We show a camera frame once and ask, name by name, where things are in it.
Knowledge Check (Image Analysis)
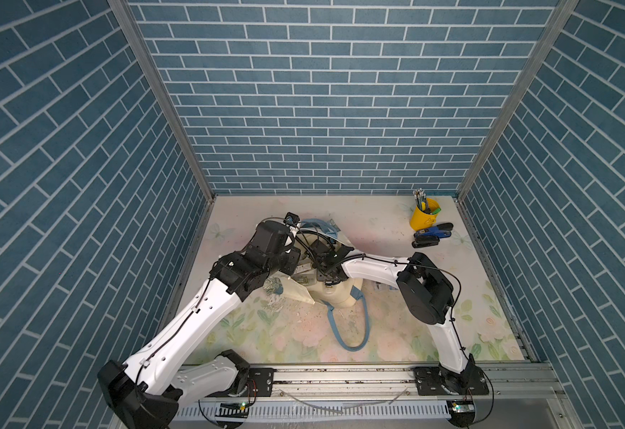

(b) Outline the cream canvas tote bag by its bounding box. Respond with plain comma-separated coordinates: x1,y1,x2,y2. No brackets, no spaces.
265,218,371,352

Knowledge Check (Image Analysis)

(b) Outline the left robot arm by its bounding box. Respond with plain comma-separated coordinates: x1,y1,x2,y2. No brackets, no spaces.
98,213,301,428

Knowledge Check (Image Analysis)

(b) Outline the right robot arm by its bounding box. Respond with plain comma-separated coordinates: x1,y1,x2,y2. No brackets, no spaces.
303,240,489,396

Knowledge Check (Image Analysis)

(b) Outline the black stapler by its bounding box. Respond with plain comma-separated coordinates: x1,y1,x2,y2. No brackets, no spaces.
412,235,440,248

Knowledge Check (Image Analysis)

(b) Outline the yellow pen holder cup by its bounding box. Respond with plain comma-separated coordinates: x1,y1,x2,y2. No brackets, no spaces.
410,198,441,232

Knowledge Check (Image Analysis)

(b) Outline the blue stapler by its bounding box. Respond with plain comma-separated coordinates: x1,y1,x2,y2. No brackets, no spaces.
414,223,454,239

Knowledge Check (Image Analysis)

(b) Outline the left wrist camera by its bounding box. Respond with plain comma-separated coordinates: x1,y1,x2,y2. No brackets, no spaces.
283,212,300,253

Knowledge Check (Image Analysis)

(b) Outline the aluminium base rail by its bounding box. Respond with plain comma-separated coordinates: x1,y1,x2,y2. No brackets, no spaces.
109,362,582,429

